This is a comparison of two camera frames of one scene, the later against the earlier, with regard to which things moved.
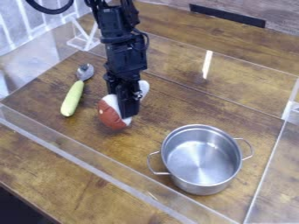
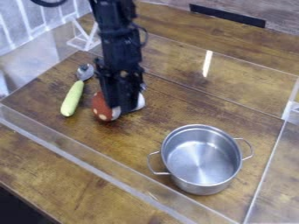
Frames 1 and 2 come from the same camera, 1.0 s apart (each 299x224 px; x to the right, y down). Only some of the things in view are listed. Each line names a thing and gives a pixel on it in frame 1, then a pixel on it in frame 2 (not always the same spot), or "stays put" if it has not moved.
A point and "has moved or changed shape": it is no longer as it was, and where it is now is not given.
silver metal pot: (202, 157) stays put
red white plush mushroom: (109, 108) has moved or changed shape
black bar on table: (227, 16) stays put
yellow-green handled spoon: (70, 106) stays put
